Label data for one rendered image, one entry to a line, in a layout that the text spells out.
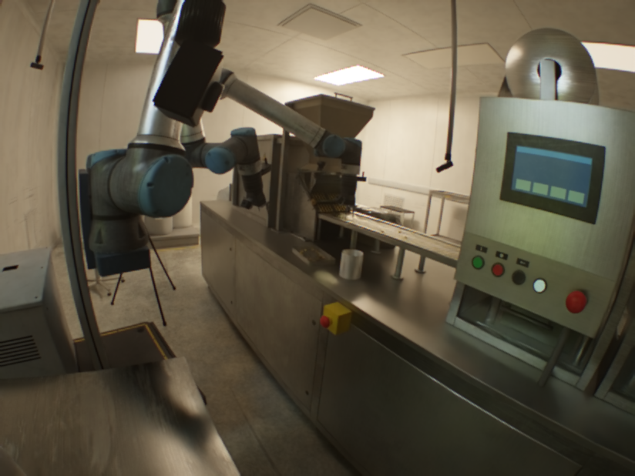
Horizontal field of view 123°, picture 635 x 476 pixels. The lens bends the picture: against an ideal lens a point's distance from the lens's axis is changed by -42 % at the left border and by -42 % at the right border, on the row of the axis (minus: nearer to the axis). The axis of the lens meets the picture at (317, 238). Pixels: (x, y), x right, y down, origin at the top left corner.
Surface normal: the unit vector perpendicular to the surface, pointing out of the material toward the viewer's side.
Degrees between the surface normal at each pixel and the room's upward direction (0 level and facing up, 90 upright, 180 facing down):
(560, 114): 90
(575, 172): 90
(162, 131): 85
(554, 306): 90
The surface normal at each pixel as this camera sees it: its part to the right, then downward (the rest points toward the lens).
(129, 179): -0.32, 0.05
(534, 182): -0.82, 0.08
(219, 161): -0.26, 0.61
